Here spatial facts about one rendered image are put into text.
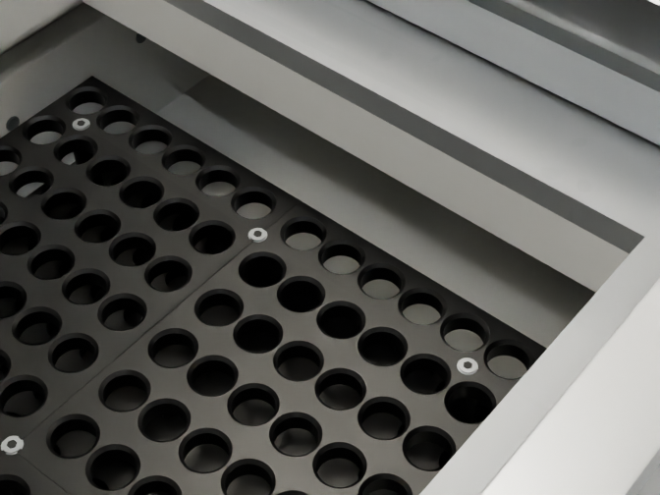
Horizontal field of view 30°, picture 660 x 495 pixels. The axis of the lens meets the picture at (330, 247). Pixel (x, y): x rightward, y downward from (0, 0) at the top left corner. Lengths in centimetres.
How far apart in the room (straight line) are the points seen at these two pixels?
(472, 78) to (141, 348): 11
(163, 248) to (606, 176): 13
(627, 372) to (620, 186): 7
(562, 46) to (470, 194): 5
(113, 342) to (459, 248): 15
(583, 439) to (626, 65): 11
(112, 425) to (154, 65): 20
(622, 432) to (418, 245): 20
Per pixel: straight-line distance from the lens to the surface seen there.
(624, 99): 32
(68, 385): 33
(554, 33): 33
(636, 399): 26
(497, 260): 44
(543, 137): 32
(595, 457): 25
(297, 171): 47
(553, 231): 32
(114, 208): 37
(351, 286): 34
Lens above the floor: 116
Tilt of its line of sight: 48 degrees down
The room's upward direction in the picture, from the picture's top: 1 degrees clockwise
